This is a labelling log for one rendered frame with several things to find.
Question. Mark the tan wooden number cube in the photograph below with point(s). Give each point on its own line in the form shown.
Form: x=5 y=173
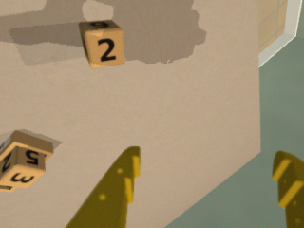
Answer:
x=21 y=167
x=103 y=43

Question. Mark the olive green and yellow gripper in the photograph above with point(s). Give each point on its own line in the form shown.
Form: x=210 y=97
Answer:
x=106 y=206

